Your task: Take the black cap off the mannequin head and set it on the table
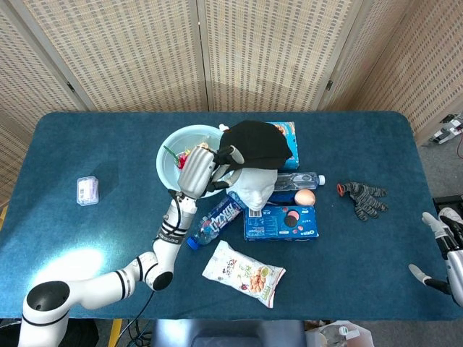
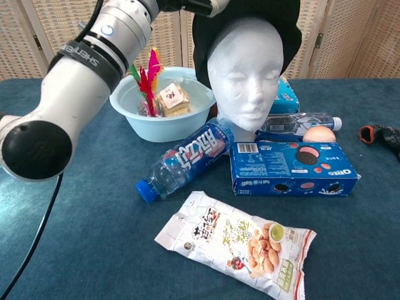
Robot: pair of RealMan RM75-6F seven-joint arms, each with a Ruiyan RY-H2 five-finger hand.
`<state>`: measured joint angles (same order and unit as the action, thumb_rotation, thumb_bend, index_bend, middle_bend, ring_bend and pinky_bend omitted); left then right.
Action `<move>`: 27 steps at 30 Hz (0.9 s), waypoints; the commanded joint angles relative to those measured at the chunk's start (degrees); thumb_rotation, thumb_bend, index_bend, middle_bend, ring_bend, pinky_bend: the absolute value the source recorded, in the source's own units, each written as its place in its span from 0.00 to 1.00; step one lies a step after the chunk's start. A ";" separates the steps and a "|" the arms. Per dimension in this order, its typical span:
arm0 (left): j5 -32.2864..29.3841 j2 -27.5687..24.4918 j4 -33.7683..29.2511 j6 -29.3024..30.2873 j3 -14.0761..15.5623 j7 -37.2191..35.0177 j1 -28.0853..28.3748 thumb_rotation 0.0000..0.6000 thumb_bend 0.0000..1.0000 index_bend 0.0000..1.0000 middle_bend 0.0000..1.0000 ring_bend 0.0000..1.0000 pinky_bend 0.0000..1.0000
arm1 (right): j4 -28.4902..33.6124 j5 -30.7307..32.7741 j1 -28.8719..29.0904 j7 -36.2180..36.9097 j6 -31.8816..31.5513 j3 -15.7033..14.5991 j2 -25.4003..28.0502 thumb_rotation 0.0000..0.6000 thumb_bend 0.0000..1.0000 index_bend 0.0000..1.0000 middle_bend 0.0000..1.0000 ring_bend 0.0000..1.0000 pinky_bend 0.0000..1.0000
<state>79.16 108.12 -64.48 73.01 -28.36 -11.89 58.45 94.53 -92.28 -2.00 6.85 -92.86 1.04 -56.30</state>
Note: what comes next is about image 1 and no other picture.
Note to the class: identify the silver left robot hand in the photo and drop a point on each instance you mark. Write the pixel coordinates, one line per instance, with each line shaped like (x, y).
(195, 171)

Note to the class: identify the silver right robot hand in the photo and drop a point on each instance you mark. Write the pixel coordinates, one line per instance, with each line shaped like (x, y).
(454, 260)

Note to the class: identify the black baseball cap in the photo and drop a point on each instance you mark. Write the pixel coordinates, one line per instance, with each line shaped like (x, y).
(257, 144)

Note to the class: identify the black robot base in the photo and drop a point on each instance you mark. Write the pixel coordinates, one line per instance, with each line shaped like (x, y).
(228, 334)

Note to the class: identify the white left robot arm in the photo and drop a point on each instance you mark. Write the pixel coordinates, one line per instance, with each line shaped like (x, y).
(108, 285)

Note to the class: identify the light blue plastic bowl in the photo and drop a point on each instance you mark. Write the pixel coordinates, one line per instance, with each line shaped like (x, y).
(171, 162)

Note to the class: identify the blue Oreo cookie box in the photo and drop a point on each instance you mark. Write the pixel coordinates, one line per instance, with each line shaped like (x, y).
(278, 224)

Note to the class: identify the small clear plastic box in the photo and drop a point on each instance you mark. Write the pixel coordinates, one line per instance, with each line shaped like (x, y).
(87, 190)

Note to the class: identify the colourful feather shuttlecock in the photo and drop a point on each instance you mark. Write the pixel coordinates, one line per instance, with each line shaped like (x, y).
(182, 160)

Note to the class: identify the clear wrapped cake pack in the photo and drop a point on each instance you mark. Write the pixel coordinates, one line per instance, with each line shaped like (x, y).
(202, 146)

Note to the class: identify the small red white object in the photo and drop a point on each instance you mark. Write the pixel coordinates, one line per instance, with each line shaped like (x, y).
(223, 127)

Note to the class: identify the blue label sports drink bottle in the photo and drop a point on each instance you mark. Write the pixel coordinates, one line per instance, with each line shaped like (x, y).
(218, 220)

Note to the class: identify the white foam mannequin head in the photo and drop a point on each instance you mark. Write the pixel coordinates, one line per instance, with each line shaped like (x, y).
(255, 188)

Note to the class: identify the dark blue snack packet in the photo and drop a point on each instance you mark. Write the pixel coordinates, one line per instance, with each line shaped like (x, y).
(284, 198)

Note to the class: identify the clear water bottle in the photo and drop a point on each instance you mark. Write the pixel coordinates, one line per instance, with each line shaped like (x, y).
(300, 179)

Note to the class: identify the grey knit glove orange cuff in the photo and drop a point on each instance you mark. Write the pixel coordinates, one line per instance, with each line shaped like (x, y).
(363, 199)

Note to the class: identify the peach round ball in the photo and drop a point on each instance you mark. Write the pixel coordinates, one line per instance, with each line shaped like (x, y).
(305, 197)

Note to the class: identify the white peanut snack bag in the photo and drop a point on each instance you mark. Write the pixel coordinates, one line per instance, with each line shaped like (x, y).
(242, 274)

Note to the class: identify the white power strip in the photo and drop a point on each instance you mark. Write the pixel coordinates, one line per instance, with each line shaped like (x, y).
(446, 130)

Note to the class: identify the clear plastic container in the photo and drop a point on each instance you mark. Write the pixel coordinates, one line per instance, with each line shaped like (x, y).
(340, 334)

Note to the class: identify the woven folding screen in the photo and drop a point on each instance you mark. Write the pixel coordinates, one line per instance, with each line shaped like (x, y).
(126, 54)

